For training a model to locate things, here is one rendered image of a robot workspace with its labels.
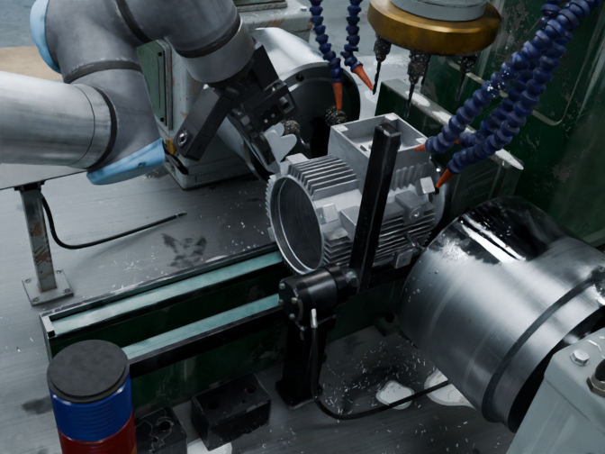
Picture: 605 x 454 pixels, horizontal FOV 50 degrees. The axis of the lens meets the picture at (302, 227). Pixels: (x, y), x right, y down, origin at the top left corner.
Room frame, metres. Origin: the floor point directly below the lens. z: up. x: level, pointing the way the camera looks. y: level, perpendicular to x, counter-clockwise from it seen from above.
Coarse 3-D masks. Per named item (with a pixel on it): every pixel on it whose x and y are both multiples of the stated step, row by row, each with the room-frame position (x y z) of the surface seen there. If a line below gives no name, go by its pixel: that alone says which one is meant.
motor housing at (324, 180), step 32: (320, 160) 0.84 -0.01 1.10; (288, 192) 0.87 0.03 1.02; (320, 192) 0.77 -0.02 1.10; (352, 192) 0.80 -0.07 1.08; (416, 192) 0.84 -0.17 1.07; (288, 224) 0.85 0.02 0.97; (320, 224) 0.74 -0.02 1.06; (384, 224) 0.78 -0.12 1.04; (416, 224) 0.81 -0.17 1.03; (288, 256) 0.80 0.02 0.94; (320, 256) 0.81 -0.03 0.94; (384, 256) 0.79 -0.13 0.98
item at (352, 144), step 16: (336, 128) 0.87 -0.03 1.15; (352, 128) 0.90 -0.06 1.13; (368, 128) 0.91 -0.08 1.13; (400, 128) 0.92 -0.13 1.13; (336, 144) 0.86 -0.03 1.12; (352, 144) 0.83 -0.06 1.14; (368, 144) 0.87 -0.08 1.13; (416, 144) 0.87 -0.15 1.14; (352, 160) 0.82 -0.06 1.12; (400, 160) 0.83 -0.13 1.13; (416, 160) 0.85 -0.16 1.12; (400, 176) 0.83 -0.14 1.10; (416, 176) 0.85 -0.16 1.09
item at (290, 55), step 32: (256, 32) 1.16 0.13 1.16; (288, 32) 1.19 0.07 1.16; (288, 64) 1.05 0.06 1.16; (320, 64) 1.06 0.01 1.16; (288, 96) 1.02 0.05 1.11; (320, 96) 1.06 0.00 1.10; (352, 96) 1.10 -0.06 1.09; (224, 128) 1.04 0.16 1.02; (288, 128) 0.99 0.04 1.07; (320, 128) 1.06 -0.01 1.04; (256, 160) 0.99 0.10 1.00
